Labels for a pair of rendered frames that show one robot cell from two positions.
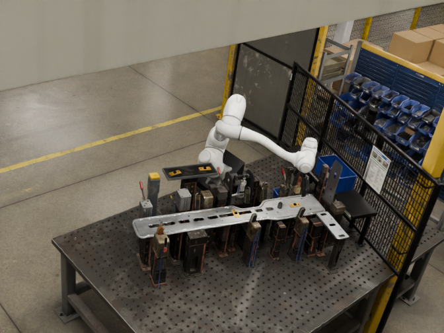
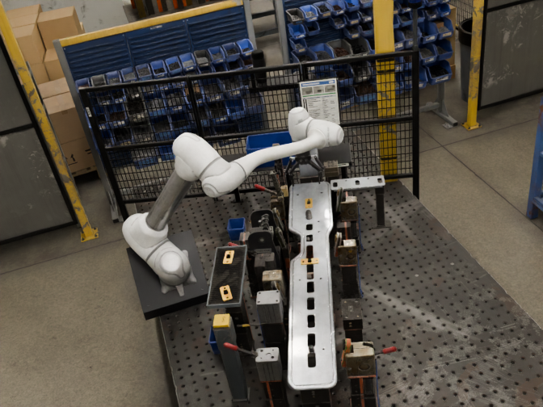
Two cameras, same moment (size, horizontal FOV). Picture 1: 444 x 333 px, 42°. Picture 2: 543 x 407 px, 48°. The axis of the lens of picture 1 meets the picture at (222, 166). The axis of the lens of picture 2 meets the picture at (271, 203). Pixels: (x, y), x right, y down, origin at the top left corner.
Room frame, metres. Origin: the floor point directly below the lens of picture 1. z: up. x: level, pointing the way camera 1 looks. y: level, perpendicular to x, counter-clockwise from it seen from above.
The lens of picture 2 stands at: (2.02, 1.71, 2.85)
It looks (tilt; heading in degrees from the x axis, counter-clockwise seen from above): 35 degrees down; 305
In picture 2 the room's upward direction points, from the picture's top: 10 degrees counter-clockwise
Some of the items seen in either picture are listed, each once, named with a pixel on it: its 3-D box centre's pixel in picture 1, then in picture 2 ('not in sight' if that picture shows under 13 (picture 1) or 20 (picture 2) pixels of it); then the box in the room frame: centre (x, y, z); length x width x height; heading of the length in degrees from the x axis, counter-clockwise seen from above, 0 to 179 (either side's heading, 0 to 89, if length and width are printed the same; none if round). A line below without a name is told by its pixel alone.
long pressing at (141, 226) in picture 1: (233, 215); (311, 265); (3.14, -0.13, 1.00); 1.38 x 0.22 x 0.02; 117
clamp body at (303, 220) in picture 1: (298, 238); (350, 226); (3.16, -0.60, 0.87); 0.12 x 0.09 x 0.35; 27
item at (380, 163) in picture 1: (377, 169); (320, 102); (3.53, -1.10, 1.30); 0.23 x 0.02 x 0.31; 27
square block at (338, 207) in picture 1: (332, 223); (333, 190); (3.38, -0.86, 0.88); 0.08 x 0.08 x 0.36; 27
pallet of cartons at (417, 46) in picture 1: (430, 73); (53, 62); (7.76, -2.69, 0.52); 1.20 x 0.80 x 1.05; 134
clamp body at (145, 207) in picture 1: (144, 224); (272, 384); (3.04, 0.46, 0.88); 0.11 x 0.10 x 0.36; 27
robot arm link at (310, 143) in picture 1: (308, 149); (300, 123); (3.36, -0.56, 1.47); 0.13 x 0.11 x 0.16; 172
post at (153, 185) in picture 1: (152, 203); (232, 360); (3.23, 0.44, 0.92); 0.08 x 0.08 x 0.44; 27
